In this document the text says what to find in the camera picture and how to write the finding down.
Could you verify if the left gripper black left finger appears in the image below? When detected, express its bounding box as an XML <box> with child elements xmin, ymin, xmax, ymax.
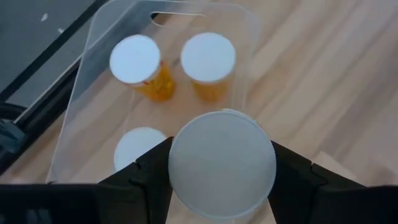
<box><xmin>91</xmin><ymin>136</ymin><xmax>174</xmax><ymax>224</ymax></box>

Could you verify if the black aluminium table frame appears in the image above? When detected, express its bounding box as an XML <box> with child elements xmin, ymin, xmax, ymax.
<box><xmin>0</xmin><ymin>54</ymin><xmax>83</xmax><ymax>175</ymax></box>

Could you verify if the white ball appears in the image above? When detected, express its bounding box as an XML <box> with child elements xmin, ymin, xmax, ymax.
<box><xmin>108</xmin><ymin>33</ymin><xmax>175</xmax><ymax>103</ymax></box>
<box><xmin>167</xmin><ymin>108</ymin><xmax>277</xmax><ymax>220</ymax></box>

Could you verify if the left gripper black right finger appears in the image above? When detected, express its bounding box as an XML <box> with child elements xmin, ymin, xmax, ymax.
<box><xmin>267</xmin><ymin>141</ymin><xmax>369</xmax><ymax>224</ymax></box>

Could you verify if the clear plastic bin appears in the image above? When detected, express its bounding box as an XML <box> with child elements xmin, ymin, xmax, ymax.
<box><xmin>45</xmin><ymin>0</ymin><xmax>261</xmax><ymax>184</ymax></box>

